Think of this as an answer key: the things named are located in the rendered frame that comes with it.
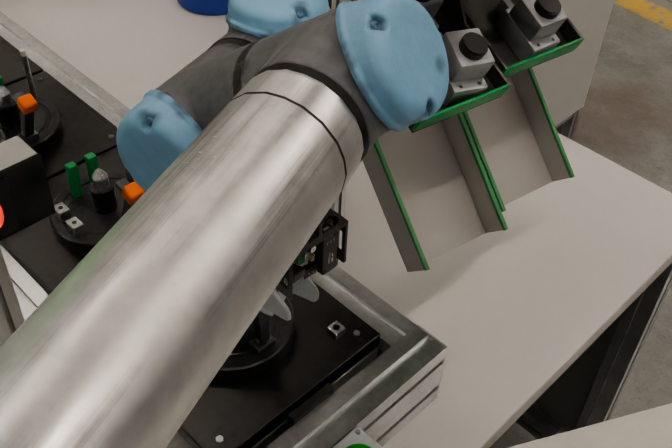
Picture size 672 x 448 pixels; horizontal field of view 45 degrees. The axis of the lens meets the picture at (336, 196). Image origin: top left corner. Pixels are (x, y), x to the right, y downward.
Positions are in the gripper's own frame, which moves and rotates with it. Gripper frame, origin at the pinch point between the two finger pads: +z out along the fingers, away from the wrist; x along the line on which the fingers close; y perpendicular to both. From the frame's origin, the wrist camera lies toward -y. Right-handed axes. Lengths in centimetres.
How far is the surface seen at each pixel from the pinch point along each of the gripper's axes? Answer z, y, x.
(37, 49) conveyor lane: 11, -76, 15
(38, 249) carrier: 10.2, -32.6, -9.5
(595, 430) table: 21.5, 27.8, 27.3
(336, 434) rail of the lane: 11.3, 11.0, -0.5
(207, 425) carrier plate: 10.3, 1.6, -9.9
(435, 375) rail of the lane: 15.6, 11.7, 15.5
